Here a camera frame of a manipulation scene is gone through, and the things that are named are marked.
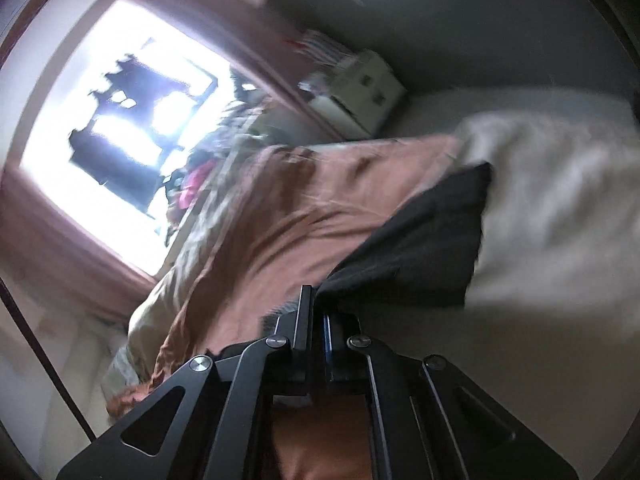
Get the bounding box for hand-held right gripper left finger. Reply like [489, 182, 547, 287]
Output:
[56, 284, 317, 480]

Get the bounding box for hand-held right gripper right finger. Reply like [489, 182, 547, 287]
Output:
[320, 311, 581, 480]

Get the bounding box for black pants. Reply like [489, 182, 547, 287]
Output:
[316, 162, 494, 312]

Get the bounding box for pile of mixed clothes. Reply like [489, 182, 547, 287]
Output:
[164, 67, 282, 233]

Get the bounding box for rust brown bed sheet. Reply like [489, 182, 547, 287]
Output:
[106, 135, 467, 480]

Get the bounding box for cream duvet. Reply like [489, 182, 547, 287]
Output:
[101, 237, 203, 397]

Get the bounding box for pink curtain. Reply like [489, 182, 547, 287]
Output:
[0, 0, 382, 323]

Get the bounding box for white blanket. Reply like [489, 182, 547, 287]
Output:
[451, 109, 640, 313]

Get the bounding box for striped papers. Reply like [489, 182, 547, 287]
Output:
[287, 29, 353, 73]

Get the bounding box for black cable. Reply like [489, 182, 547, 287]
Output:
[0, 279, 97, 442]

